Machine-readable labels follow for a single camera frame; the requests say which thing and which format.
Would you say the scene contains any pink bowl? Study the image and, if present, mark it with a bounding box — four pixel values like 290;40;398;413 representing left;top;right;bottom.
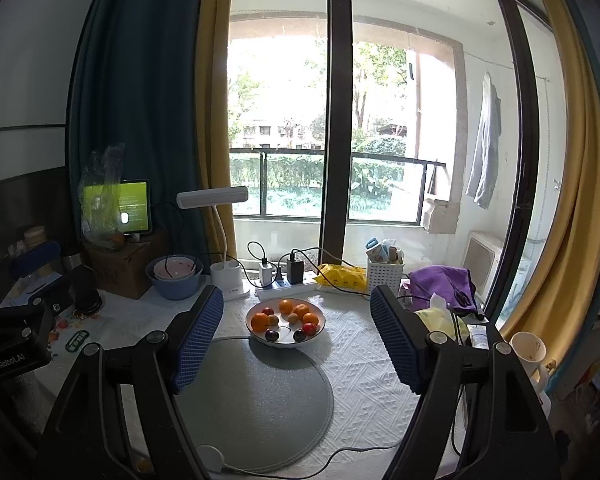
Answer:
152;256;197;280

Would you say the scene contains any tablet with green screen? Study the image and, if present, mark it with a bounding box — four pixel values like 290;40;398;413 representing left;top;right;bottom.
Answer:
82;179;153;236

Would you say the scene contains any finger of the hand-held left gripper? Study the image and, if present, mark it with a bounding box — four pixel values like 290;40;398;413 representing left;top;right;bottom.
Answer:
0;296;57;343

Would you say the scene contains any teal curtain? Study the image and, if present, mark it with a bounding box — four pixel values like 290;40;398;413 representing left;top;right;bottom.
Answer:
67;0;211;261

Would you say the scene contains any grey cable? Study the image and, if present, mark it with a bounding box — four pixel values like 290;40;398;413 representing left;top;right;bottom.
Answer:
222;440;406;476

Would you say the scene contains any yellow tissue pack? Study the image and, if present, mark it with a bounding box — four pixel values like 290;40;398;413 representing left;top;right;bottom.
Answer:
414;305;468;343

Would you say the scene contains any tan lidded jar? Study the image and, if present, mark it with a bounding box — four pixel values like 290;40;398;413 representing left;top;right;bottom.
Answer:
22;225;48;248

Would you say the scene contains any grey hanging garment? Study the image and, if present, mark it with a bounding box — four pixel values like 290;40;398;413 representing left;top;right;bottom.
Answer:
465;71;502;210

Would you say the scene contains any cardboard box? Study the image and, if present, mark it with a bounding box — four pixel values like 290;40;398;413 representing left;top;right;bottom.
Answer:
85;232;168;300

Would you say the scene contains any white plastic basket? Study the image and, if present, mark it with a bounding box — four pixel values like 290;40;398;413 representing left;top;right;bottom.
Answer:
366;257;405;295

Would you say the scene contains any white plate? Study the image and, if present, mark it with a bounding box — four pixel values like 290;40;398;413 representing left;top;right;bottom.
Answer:
245;297;327;350

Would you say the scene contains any dark window frame post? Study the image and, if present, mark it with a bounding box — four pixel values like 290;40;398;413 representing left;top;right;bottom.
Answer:
320;0;355;266

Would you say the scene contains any blue and white box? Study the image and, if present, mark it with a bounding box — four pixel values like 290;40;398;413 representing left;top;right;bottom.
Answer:
10;241;63;281

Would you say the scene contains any blue bowl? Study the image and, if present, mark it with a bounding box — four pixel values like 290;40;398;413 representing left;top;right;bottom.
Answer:
145;254;204;301

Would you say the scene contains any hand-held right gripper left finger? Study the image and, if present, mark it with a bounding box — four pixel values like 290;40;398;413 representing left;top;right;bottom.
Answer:
32;284;226;480

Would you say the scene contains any round grey placemat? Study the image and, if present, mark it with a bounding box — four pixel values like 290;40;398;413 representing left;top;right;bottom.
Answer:
177;336;335;473

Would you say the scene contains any black cable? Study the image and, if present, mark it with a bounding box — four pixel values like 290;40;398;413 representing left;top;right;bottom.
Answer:
246;241;271;267
290;247;431;311

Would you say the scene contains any small white bottle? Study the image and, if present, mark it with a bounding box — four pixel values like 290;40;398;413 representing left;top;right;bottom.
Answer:
467;324;496;348

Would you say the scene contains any white desk lamp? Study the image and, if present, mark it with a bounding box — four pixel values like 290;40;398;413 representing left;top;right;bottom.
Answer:
176;186;251;302

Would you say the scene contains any clear plastic bag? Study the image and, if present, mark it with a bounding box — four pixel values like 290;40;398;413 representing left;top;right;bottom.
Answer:
77;142;127;251

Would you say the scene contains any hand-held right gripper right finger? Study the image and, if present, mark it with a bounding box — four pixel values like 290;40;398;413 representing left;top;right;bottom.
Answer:
369;284;563;480

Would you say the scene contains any white air conditioner unit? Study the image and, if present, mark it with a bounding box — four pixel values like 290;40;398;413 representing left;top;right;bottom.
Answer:
462;230;506;301

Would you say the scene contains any dark balcony railing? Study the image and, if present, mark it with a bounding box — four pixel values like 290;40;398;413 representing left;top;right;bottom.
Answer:
230;147;448;226

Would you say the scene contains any purple cloth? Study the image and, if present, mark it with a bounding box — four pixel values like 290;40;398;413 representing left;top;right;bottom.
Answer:
409;266;481;316

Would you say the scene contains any white power strip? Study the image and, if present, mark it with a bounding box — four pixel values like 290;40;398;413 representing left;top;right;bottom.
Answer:
252;277;318;302

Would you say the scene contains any white mug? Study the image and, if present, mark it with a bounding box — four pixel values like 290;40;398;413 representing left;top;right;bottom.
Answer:
509;331;553;393

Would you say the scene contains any dark door frame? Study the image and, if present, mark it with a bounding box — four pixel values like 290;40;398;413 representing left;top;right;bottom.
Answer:
495;0;541;311

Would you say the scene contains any black round container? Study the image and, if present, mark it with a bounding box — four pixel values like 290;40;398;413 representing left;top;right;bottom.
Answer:
69;265;103;313

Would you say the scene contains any yellow curtain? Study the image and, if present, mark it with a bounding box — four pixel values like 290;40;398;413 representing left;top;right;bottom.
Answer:
500;0;600;341
192;0;238;266

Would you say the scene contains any yellow wipes pack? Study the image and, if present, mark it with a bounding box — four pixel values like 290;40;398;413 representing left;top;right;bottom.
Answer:
314;263;370;296

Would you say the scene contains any white round puck device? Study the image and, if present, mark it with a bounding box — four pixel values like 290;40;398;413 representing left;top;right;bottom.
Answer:
194;444;227;475

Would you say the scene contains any white textured tablecloth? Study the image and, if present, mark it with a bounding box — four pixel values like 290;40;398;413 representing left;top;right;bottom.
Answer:
10;280;553;480

